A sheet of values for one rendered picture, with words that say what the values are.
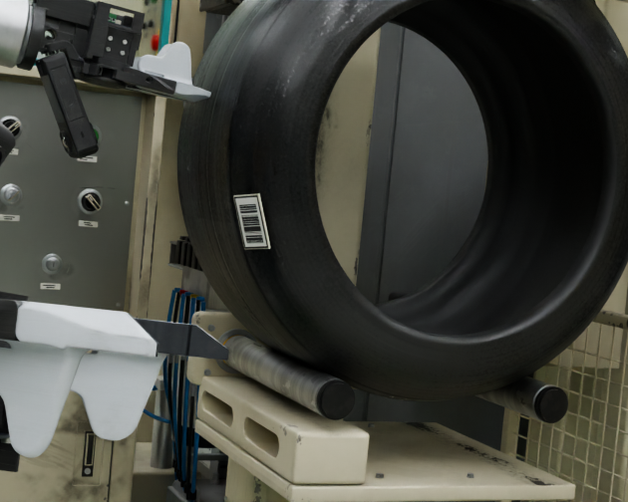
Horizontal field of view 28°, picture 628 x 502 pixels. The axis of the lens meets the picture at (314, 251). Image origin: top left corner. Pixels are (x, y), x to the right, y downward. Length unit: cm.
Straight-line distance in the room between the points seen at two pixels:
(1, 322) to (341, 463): 93
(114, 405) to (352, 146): 119
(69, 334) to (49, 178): 147
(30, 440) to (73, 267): 147
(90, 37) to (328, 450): 51
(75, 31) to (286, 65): 23
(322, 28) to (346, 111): 42
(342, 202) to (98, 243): 42
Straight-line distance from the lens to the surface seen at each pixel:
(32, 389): 49
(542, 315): 149
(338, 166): 175
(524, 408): 153
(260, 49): 137
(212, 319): 168
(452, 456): 163
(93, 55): 136
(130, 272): 199
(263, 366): 153
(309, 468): 138
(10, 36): 134
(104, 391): 61
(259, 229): 133
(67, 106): 136
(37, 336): 48
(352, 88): 176
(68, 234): 196
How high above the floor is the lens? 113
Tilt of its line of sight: 3 degrees down
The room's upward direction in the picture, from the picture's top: 5 degrees clockwise
